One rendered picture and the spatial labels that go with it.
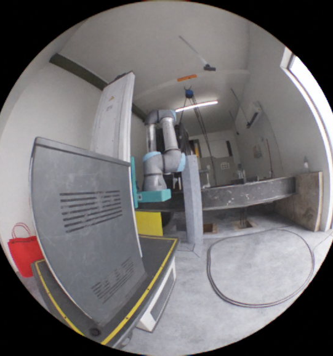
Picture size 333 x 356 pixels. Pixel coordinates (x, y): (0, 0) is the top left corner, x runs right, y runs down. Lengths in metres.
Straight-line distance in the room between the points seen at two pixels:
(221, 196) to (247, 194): 0.35
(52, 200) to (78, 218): 0.07
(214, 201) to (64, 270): 1.37
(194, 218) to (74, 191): 1.16
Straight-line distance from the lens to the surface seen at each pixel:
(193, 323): 0.77
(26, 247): 1.30
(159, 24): 2.16
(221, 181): 4.43
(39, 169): 0.25
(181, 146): 1.43
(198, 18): 2.25
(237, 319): 0.80
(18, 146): 1.47
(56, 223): 0.26
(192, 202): 1.21
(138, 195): 0.63
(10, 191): 1.41
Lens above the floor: 0.73
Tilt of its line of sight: 5 degrees up
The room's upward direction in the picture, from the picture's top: 6 degrees counter-clockwise
